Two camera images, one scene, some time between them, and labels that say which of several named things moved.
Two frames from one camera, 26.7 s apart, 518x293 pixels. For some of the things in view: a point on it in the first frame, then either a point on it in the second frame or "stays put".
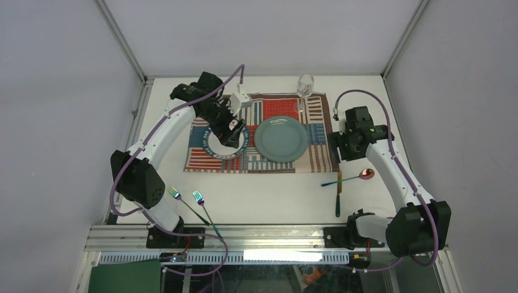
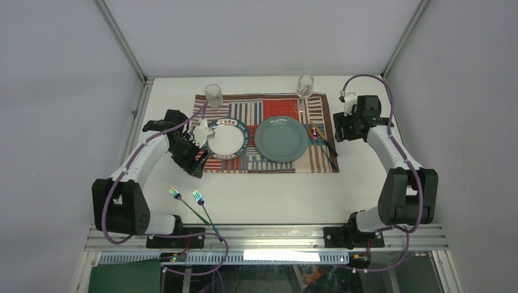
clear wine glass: (305, 86) stays put
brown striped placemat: (317, 115) stays put
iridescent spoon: (366, 174) to (313, 134)
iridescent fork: (178, 196) stays put
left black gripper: (229, 137) to (190, 165)
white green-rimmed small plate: (215, 148) stays put
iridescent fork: (200, 198) stays put
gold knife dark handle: (338, 204) to (325, 141)
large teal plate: (281, 139) stays put
